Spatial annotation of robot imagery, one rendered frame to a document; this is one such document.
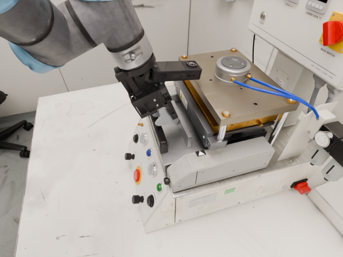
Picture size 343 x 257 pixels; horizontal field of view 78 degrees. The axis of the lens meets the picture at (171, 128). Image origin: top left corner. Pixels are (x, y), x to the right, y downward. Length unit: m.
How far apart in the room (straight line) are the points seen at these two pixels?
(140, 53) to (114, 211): 0.48
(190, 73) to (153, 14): 1.59
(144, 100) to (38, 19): 0.23
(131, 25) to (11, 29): 0.17
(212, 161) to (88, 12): 0.36
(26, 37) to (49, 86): 1.90
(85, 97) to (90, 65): 0.98
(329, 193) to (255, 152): 0.35
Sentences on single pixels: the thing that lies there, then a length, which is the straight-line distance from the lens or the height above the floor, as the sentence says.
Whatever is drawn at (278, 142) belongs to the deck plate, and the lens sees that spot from 0.67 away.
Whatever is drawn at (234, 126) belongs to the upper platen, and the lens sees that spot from 0.50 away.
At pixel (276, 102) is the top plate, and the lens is 0.49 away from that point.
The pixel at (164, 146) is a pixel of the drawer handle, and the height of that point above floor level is 1.00.
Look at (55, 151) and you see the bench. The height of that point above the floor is 0.75.
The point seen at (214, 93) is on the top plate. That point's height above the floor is 1.11.
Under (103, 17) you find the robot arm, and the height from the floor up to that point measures 1.28.
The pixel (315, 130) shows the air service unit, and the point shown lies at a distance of 0.55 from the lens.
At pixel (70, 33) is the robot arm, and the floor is 1.26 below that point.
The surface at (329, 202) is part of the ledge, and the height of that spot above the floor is 0.79.
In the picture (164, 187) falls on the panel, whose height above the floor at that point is 0.91.
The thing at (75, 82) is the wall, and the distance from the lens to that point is 2.18.
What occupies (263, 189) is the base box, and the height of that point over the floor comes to 0.82.
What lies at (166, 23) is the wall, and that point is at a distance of 2.08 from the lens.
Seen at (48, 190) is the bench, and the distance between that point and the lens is 0.83.
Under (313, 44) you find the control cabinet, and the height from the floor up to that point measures 1.20.
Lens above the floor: 1.38
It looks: 45 degrees down
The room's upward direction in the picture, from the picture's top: straight up
